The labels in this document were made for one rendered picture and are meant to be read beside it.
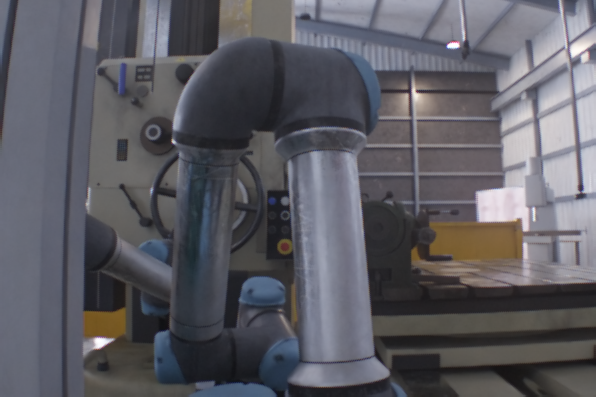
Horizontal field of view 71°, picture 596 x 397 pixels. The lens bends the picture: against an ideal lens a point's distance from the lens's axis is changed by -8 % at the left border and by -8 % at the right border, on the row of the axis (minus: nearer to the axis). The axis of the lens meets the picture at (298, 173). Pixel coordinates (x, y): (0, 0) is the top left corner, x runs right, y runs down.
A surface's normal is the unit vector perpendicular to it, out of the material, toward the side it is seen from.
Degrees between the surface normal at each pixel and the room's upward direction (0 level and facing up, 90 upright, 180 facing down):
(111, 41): 90
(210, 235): 111
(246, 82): 105
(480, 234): 90
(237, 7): 90
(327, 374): 38
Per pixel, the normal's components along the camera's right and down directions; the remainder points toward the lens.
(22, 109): -0.05, -0.12
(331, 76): 0.35, -0.27
